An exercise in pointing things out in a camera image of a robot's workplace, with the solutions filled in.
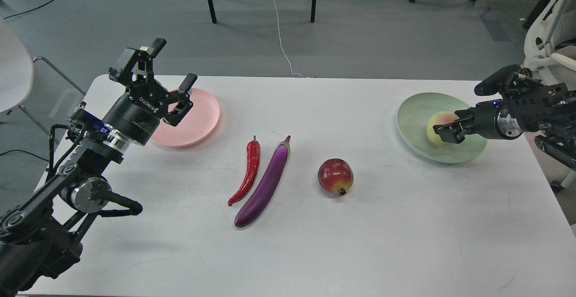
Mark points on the pink plate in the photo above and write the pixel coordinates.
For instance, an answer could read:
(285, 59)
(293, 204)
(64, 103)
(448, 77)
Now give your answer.
(197, 124)

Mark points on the red pomegranate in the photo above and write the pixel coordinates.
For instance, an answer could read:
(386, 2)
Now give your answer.
(335, 176)

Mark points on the yellow-pink peach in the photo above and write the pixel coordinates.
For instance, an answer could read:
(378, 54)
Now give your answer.
(440, 118)

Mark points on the green plate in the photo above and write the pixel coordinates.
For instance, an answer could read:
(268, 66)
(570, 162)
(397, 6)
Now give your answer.
(412, 120)

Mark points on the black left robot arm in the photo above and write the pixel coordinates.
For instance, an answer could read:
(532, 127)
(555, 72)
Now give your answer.
(42, 237)

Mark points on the white office chair right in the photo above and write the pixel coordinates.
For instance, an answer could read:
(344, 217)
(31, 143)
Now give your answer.
(543, 56)

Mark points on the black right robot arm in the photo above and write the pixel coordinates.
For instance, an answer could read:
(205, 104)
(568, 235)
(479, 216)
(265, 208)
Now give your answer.
(526, 105)

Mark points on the red chili pepper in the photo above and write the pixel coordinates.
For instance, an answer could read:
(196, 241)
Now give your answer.
(253, 151)

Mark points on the white chair left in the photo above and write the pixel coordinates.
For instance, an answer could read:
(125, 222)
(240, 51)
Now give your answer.
(17, 73)

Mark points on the purple eggplant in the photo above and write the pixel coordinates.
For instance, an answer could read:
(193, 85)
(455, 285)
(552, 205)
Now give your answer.
(266, 188)

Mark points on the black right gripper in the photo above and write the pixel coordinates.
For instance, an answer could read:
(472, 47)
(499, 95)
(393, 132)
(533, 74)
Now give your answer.
(484, 117)

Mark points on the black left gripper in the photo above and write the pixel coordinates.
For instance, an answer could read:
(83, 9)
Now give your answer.
(135, 113)

